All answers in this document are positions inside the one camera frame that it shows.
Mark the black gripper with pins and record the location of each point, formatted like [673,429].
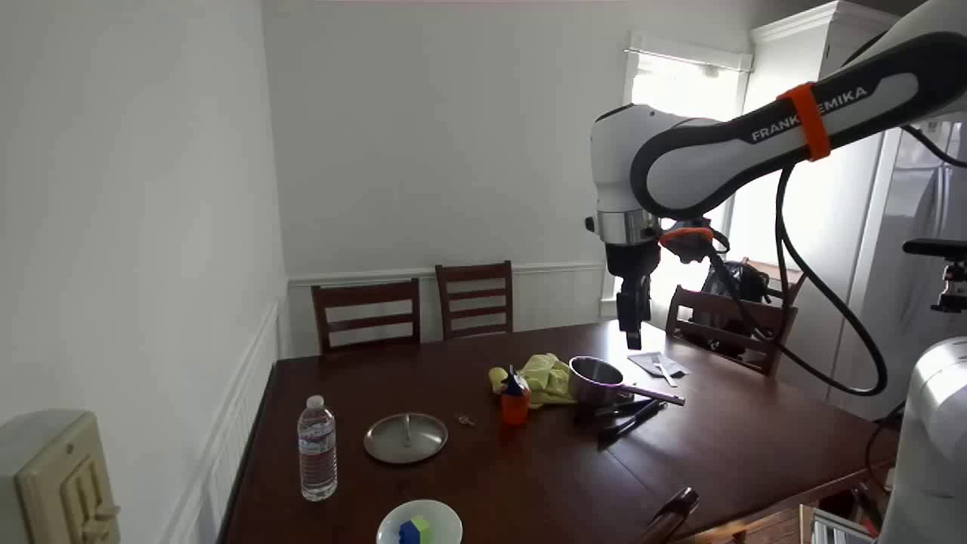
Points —
[633,268]

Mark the light green block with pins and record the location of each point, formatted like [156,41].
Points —
[422,524]

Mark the blue block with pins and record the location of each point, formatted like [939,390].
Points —
[410,532]

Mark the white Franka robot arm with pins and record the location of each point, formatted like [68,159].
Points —
[652,164]

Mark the white bowl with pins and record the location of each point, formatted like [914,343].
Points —
[445,521]

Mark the white paper card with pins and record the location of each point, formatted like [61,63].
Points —
[656,363]

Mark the silver metal saucepan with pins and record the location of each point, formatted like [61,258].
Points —
[596,382]

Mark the dark wooden chair right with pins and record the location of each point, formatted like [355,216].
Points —
[747,333]

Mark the dark wooden chair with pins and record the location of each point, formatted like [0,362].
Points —
[747,333]
[477,300]
[367,317]

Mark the yellow-green cloth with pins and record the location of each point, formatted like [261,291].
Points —
[542,376]

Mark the black tongs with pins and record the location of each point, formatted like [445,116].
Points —
[627,418]

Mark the dark wooden chair middle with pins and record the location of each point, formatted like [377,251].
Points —
[477,300]

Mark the orange cup with markers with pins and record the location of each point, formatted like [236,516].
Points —
[514,402]

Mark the dark wooden chair left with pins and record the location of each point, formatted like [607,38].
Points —
[367,317]

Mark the black pliers tool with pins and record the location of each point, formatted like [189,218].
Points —
[673,516]

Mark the round silver metal plate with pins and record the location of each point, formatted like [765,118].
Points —
[406,441]

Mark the clear plastic water bottle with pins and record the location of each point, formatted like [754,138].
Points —
[319,452]

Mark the beige wall light switch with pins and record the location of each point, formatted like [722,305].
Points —
[52,482]

